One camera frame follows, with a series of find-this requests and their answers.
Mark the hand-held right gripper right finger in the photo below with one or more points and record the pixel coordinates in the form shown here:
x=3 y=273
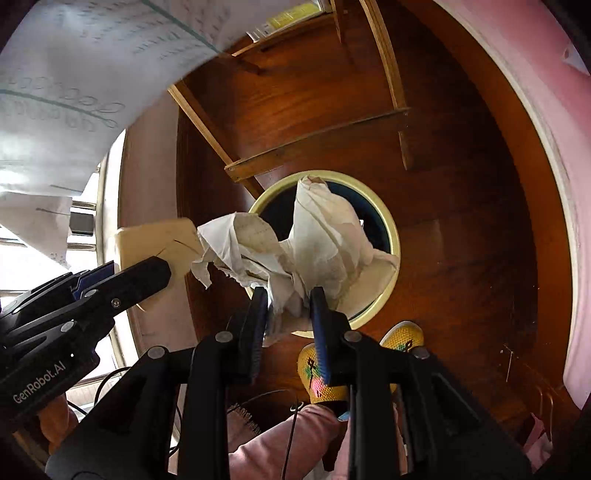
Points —
x=319 y=332

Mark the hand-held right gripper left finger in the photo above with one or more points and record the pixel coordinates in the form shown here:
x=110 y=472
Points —
x=258 y=318

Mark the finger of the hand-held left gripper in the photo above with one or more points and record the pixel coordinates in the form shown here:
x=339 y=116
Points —
x=92 y=277
x=134 y=284

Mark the beige cardboard block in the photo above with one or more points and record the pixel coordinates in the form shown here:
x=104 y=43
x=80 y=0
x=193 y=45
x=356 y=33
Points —
x=147 y=240

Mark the white paper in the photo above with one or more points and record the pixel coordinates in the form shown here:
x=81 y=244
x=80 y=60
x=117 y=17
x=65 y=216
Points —
x=318 y=230

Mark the yellow rim trash bin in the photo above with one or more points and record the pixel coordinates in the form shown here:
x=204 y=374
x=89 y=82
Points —
x=392 y=230

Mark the yellow knitted shoe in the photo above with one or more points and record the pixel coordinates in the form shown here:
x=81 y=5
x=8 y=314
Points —
x=404 y=337
x=318 y=376

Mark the person's pink trouser leg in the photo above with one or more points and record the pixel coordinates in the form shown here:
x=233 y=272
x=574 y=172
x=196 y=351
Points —
x=300 y=443

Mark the tree print tablecloth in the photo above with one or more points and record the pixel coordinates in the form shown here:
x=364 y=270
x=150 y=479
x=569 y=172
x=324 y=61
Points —
x=92 y=60

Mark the pink bed sheet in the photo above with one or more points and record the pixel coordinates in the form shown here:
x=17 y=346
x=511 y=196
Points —
x=568 y=115

